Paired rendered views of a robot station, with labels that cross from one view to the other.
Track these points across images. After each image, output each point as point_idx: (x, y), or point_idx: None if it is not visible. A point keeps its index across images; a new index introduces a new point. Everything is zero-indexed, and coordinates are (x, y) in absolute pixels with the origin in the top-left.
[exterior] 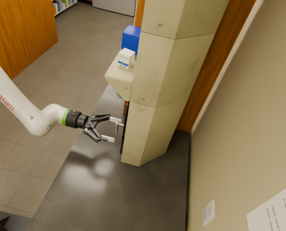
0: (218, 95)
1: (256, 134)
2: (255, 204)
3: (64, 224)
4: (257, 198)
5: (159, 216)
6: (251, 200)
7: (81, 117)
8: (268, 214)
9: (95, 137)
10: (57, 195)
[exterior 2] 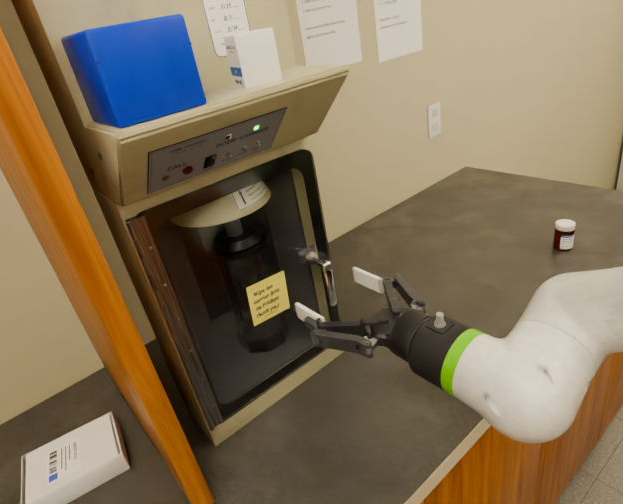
0: None
1: None
2: (301, 57)
3: (509, 291)
4: (297, 52)
5: (342, 264)
6: (297, 65)
7: (419, 316)
8: (310, 36)
9: (400, 279)
10: None
